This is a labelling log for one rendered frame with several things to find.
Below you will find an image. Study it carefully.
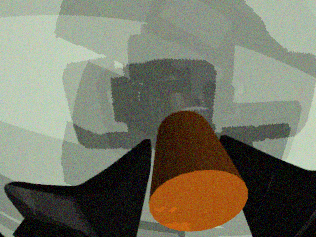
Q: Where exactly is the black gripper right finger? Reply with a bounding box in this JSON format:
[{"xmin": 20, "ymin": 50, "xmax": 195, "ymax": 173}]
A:
[{"xmin": 219, "ymin": 135, "xmax": 316, "ymax": 237}]

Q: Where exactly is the orange knob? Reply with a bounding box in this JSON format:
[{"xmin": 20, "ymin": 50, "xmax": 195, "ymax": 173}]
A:
[{"xmin": 149, "ymin": 111, "xmax": 248, "ymax": 232}]

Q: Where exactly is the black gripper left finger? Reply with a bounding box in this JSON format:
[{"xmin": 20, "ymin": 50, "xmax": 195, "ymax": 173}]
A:
[{"xmin": 4, "ymin": 139, "xmax": 153, "ymax": 237}]

